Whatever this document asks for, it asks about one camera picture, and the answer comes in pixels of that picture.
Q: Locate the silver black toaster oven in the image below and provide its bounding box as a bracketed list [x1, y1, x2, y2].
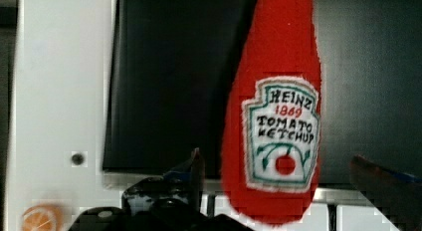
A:
[103, 0, 422, 231]

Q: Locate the orange slice toy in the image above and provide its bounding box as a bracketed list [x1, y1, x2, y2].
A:
[21, 205, 63, 231]

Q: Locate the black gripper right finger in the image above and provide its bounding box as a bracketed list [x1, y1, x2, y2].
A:
[349, 155, 422, 231]

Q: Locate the red plush ketchup bottle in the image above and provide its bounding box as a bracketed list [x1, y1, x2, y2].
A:
[221, 0, 321, 226]

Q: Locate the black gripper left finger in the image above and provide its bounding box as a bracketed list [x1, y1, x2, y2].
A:
[69, 149, 253, 231]

